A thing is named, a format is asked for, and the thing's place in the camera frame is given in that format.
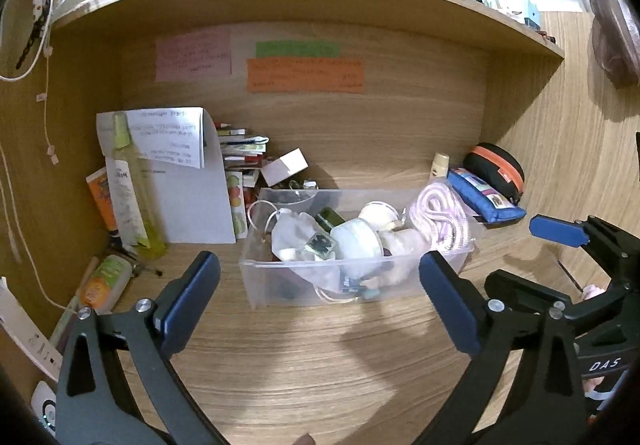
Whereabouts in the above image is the small dark square packet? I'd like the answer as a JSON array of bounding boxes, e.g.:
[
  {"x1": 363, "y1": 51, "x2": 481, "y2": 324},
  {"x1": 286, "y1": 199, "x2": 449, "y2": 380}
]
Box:
[{"x1": 306, "y1": 233, "x2": 335, "y2": 260}]

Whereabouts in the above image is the white device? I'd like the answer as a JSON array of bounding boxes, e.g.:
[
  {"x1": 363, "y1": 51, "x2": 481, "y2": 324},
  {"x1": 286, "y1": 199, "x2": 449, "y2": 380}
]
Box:
[{"x1": 30, "y1": 380, "x2": 58, "y2": 433}]

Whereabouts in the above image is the white tape roll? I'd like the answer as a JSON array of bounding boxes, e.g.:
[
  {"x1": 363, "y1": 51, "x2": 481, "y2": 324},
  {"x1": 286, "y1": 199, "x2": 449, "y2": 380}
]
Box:
[{"x1": 357, "y1": 202, "x2": 401, "y2": 231}]

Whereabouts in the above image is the small white box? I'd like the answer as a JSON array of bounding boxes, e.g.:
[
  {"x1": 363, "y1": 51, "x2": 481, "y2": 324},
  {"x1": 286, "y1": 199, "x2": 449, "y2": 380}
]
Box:
[{"x1": 260, "y1": 148, "x2": 308, "y2": 187}]

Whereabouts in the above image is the beaded string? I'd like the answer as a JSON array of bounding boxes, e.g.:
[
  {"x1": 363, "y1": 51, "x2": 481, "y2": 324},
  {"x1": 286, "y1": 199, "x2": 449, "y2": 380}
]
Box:
[{"x1": 35, "y1": 45, "x2": 61, "y2": 166}]

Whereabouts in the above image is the black orange zip case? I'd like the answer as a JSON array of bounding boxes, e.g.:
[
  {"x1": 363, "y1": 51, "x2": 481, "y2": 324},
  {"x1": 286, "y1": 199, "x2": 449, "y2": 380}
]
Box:
[{"x1": 462, "y1": 142, "x2": 526, "y2": 206}]

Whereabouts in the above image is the blue pencil pouch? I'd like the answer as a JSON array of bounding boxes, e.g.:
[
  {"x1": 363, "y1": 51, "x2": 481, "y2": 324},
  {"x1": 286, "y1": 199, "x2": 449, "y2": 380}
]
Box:
[{"x1": 446, "y1": 166, "x2": 528, "y2": 230}]

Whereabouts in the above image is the wooden desktop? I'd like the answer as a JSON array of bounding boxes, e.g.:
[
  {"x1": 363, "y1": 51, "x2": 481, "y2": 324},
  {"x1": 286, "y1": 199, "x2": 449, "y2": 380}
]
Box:
[{"x1": 50, "y1": 160, "x2": 621, "y2": 445}]

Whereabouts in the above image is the small beige plush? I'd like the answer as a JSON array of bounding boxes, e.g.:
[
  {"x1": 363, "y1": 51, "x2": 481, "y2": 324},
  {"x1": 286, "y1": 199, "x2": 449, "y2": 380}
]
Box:
[{"x1": 380, "y1": 227, "x2": 431, "y2": 286}]

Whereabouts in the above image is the stack of small boxes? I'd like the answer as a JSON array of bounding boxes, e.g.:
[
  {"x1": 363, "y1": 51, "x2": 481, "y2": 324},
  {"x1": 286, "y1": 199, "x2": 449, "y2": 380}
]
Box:
[{"x1": 214, "y1": 121, "x2": 271, "y2": 238}]

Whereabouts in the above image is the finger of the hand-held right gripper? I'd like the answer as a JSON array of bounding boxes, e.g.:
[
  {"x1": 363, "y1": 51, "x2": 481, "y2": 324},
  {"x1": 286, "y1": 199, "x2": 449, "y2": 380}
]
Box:
[
  {"x1": 484, "y1": 269, "x2": 603, "y2": 322},
  {"x1": 530, "y1": 214, "x2": 640, "y2": 286}
]

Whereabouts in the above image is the tall white tube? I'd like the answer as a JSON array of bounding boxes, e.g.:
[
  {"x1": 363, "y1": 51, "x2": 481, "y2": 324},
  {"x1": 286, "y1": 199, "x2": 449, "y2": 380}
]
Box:
[{"x1": 107, "y1": 160, "x2": 151, "y2": 247}]

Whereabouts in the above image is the dark green bottle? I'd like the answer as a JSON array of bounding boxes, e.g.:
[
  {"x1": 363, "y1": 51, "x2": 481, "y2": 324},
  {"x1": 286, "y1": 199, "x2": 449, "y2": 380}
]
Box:
[{"x1": 315, "y1": 206, "x2": 346, "y2": 233}]

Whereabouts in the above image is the clear plastic storage box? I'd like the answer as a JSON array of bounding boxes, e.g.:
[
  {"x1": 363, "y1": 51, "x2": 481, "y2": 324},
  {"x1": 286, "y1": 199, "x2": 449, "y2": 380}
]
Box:
[{"x1": 239, "y1": 188, "x2": 483, "y2": 310}]

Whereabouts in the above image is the green orange tube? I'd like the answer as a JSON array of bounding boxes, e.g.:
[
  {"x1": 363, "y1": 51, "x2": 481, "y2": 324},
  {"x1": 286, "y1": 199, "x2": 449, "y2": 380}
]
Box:
[{"x1": 80, "y1": 254, "x2": 133, "y2": 313}]

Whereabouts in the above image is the pink sticky note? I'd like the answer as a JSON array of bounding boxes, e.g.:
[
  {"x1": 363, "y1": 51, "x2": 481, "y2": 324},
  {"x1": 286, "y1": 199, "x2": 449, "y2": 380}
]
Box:
[{"x1": 155, "y1": 28, "x2": 233, "y2": 83}]

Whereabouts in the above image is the pink white cable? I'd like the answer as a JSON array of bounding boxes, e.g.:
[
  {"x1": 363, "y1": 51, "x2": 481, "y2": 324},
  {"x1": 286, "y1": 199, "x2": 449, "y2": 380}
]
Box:
[{"x1": 409, "y1": 180, "x2": 473, "y2": 253}]

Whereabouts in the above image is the small cream bottle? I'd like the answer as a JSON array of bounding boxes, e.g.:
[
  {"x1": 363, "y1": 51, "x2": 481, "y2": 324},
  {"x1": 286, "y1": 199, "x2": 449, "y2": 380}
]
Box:
[{"x1": 431, "y1": 152, "x2": 451, "y2": 181}]

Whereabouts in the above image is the handwritten white paper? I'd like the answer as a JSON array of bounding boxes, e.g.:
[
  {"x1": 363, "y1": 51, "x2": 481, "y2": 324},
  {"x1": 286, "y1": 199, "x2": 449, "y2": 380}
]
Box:
[{"x1": 125, "y1": 106, "x2": 207, "y2": 170}]

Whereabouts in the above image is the black beaded chain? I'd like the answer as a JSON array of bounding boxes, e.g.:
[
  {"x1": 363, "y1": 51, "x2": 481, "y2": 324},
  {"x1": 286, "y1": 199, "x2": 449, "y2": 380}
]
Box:
[{"x1": 15, "y1": 0, "x2": 61, "y2": 71}]

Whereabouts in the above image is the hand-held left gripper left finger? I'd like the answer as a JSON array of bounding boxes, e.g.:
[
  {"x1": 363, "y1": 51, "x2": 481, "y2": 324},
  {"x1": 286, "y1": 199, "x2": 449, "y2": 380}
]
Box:
[{"x1": 54, "y1": 251, "x2": 228, "y2": 445}]

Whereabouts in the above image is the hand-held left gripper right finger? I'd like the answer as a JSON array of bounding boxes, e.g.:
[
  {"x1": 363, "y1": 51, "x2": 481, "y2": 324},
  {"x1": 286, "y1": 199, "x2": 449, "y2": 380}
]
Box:
[{"x1": 415, "y1": 251, "x2": 587, "y2": 445}]

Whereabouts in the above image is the white face mask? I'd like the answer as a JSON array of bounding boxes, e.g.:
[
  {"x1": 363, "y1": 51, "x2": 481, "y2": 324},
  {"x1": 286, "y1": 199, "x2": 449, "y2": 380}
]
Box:
[{"x1": 247, "y1": 200, "x2": 351, "y2": 301}]

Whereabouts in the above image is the pale green stick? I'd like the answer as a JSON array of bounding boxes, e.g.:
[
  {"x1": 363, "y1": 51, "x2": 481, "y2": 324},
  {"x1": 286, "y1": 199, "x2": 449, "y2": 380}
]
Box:
[{"x1": 49, "y1": 256, "x2": 101, "y2": 348}]

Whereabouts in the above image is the orange sticky note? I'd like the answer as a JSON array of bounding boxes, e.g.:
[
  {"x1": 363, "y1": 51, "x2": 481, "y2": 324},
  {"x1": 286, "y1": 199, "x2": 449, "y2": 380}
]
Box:
[{"x1": 246, "y1": 56, "x2": 365, "y2": 95}]

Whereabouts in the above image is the yellow-green spray bottle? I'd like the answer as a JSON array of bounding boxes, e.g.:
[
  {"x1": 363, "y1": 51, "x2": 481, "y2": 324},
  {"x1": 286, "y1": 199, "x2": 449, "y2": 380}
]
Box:
[{"x1": 111, "y1": 112, "x2": 167, "y2": 260}]

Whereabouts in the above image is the green sticky note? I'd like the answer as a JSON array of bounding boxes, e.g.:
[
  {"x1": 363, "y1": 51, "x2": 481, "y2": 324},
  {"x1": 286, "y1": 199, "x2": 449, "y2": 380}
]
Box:
[{"x1": 256, "y1": 41, "x2": 342, "y2": 59}]

